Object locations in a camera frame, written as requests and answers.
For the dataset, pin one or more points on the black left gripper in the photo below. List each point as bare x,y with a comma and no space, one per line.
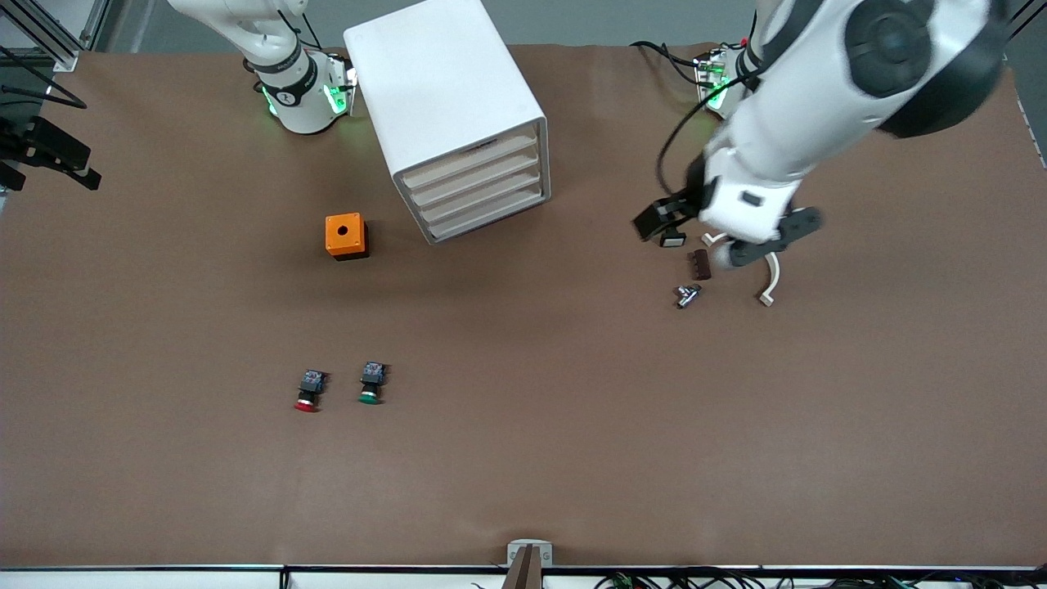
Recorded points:
685,202

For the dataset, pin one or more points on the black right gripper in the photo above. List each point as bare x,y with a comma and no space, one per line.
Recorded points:
42,147

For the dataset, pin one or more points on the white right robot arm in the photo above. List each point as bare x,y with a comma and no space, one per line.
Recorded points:
294,90

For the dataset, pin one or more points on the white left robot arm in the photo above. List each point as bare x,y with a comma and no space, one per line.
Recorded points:
818,98

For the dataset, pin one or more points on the white drawer cabinet housing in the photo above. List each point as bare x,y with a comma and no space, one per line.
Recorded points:
433,82

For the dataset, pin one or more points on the orange and black button box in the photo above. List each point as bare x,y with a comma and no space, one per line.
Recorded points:
343,233

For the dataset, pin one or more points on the green push button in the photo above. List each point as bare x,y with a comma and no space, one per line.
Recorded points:
371,383

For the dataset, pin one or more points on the red push button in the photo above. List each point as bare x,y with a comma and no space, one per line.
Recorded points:
311,388

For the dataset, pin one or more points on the brown terminal block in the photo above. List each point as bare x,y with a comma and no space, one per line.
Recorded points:
700,264

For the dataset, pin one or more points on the brown table cover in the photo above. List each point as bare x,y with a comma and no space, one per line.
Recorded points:
572,409

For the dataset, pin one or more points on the black switch with white face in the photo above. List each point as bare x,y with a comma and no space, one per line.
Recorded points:
673,240

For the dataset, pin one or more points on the silver key switch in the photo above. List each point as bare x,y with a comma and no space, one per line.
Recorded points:
687,296

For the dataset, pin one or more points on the aluminium frame profile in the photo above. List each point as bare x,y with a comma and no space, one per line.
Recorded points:
49,41
1022,20

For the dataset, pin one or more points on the white curved plastic bracket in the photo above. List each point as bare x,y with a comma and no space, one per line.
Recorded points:
770,282

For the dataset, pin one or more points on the metal table edge bracket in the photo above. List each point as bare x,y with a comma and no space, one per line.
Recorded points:
529,555

